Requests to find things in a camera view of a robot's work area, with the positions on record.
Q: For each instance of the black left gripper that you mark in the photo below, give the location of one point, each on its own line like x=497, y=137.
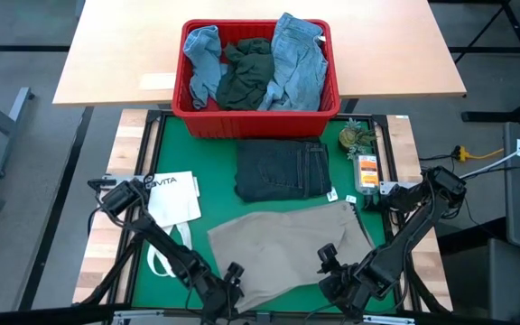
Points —
x=217, y=295

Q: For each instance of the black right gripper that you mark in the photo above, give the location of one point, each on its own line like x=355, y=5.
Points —
x=350, y=286

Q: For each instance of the beige garment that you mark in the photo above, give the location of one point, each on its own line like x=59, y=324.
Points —
x=278, y=244

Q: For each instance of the cream canvas tote bag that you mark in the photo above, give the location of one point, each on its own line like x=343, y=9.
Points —
x=174, y=198

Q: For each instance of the dark blue denim jeans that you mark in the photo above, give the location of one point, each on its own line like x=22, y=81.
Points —
x=282, y=169

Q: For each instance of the light blue jeans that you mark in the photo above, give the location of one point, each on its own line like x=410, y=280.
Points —
x=298, y=63

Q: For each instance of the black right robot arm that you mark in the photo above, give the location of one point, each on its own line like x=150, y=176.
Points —
x=413, y=225

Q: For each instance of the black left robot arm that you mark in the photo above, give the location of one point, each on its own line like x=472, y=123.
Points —
x=165, y=246

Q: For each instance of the red plastic laundry basket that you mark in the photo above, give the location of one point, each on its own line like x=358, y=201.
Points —
x=224, y=124

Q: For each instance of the white trousers price tag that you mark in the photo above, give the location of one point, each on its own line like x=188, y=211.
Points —
x=351, y=198

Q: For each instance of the white jeans price tag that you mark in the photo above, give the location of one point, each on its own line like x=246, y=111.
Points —
x=331, y=195

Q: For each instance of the white crinkled packet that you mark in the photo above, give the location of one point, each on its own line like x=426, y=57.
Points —
x=367, y=173

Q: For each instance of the grey cabinet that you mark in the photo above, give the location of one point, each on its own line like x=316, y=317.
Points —
x=481, y=280

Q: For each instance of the green table mat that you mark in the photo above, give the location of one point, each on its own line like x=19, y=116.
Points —
x=206, y=149

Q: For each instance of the potted artificial succulent plant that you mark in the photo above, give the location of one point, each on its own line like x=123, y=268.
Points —
x=352, y=137

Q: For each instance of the white paper strip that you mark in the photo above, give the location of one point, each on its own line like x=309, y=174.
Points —
x=157, y=81

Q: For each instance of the dark green garment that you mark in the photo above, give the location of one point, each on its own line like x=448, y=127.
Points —
x=246, y=72

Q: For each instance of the light blue denim garment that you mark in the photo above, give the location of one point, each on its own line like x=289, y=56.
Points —
x=203, y=58

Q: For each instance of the light wooden desk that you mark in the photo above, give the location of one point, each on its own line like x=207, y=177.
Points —
x=129, y=54

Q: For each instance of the grey desk leg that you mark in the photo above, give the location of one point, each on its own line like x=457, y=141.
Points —
x=12, y=126

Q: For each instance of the black aluminium table frame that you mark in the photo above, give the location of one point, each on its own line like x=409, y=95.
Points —
x=398, y=149

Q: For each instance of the black desk leg frame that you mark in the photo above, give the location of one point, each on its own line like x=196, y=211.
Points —
x=490, y=116

